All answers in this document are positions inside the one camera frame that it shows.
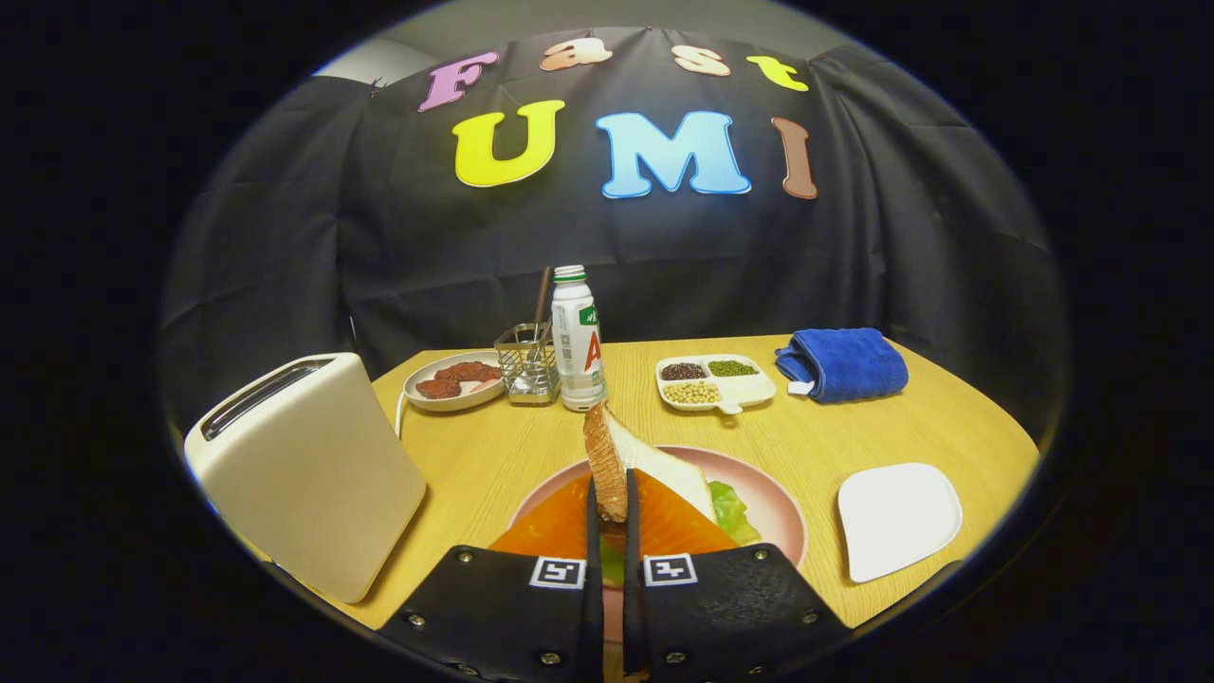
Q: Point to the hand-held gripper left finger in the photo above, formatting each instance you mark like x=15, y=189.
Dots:
x=594, y=569

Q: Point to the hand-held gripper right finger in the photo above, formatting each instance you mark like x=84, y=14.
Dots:
x=631, y=541

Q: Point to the toasted bread slice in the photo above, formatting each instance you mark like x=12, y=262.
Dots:
x=645, y=460

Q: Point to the green lettuce leaf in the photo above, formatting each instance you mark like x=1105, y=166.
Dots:
x=730, y=512

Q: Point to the pink round plate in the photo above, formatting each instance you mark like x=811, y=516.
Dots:
x=759, y=493

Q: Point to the pile of yellow soybeans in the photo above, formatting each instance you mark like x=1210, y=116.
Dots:
x=691, y=393

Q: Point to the pile of dark beans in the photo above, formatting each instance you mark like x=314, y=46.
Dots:
x=683, y=371

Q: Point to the white bottle with green cap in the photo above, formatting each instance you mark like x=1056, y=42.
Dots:
x=574, y=360

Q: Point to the white divided tray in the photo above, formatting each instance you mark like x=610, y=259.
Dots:
x=749, y=389

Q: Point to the pile of green beans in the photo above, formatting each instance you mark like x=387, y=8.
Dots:
x=732, y=368

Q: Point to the small grey plate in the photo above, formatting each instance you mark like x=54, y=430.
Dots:
x=455, y=401

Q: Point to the brown meat pieces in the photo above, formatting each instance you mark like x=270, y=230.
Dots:
x=465, y=372

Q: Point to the white square plate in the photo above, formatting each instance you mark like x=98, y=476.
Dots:
x=896, y=522

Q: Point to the black backdrop cloth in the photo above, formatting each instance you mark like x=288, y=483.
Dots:
x=664, y=266

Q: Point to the blue folded towel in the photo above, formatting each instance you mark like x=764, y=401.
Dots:
x=849, y=365

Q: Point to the cream toaster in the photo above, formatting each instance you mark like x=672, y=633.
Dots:
x=313, y=484

